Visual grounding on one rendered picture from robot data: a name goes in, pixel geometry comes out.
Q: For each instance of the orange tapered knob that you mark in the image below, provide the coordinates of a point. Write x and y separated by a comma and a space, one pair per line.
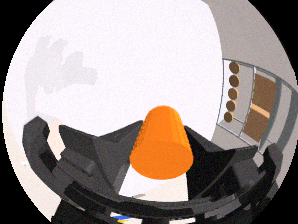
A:
162, 150

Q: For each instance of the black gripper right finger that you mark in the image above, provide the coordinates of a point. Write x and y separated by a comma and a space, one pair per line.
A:
210, 162

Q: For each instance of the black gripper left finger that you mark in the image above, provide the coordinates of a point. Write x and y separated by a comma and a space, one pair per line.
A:
110, 152

